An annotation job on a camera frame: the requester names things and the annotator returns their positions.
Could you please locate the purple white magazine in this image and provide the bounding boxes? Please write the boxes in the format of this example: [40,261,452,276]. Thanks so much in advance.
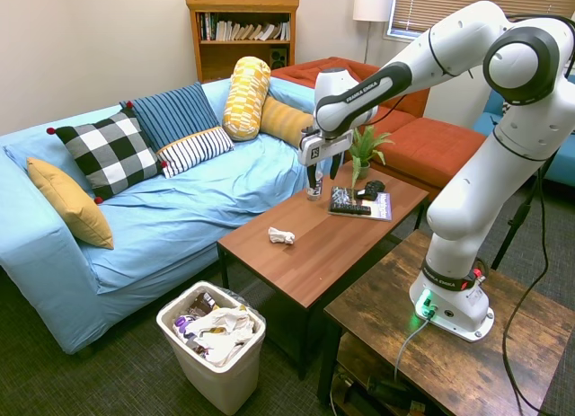
[327,190,394,222]

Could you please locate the brown snack wrapper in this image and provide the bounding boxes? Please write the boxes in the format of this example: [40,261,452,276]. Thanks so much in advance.
[187,292,217,317]

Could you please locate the small green potted plant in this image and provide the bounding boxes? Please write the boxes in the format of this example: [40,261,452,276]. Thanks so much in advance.
[348,125,396,189]

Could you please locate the black tripod stand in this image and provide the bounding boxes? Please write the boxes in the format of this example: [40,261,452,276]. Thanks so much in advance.
[491,164,558,271]

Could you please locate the row of books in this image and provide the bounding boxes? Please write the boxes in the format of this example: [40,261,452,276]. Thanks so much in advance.
[199,12,291,42]

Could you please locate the white navy striped cushion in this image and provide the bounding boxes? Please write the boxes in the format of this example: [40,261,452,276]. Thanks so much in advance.
[155,126,235,180]

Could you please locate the rustic brown side table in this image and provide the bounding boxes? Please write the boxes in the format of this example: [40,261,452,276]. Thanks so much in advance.
[316,229,575,416]

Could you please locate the white tissue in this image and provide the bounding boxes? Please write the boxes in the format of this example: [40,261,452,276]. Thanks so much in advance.
[268,226,296,247]

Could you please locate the black game controller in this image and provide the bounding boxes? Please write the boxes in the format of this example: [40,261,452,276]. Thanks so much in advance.
[354,180,386,200]

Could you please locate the clear plastic water bottle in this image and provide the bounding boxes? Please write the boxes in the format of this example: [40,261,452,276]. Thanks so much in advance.
[305,164,325,203]

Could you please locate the wooden bookshelf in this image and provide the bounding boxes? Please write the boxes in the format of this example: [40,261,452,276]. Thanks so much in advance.
[184,0,301,84]

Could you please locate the beige plastic trash bin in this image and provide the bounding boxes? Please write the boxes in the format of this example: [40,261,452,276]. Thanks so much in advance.
[155,280,267,415]

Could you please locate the grey cable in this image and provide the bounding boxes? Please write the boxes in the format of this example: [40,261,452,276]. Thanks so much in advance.
[393,315,435,384]

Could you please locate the yellow patterned bolster cushion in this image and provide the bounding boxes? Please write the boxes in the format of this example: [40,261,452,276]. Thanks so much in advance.
[221,56,272,142]

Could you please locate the blue striped cushion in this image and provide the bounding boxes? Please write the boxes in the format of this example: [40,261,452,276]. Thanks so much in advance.
[119,82,221,153]

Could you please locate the wooden coffee table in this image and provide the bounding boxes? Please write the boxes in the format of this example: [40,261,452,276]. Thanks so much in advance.
[217,159,430,381]

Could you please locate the orange sofa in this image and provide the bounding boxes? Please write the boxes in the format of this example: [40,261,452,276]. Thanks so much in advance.
[270,56,489,198]

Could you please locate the black power adapter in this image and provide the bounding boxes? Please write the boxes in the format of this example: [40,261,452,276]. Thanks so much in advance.
[366,374,412,398]

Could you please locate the mustard yellow cushion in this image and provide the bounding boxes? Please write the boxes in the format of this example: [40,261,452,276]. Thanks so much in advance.
[25,156,115,251]

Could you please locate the light blue sofa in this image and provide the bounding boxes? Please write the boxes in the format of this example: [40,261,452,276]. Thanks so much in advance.
[0,76,336,355]

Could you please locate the black cable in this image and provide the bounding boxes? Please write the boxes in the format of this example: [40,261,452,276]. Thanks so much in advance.
[500,155,554,416]

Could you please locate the yellow orange striped cushion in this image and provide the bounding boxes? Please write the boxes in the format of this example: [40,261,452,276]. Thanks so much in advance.
[259,95,315,150]

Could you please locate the brown window blinds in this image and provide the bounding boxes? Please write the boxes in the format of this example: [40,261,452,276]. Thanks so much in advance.
[388,0,575,53]

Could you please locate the black white checked cushion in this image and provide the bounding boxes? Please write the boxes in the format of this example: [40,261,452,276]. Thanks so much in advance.
[46,108,169,205]

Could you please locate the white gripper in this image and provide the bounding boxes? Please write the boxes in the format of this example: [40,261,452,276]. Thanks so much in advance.
[297,128,355,190]

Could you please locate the teal blue bench sofa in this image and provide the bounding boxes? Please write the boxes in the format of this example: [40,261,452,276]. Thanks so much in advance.
[473,85,575,188]

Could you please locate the white crumpled plastic bag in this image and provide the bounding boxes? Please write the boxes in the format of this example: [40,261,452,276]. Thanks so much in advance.
[183,305,256,361]

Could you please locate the black patterned book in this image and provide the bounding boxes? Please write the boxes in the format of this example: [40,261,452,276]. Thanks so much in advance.
[329,185,373,218]

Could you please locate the white shade floor lamp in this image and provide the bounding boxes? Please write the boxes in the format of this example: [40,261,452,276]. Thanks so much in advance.
[352,0,390,66]

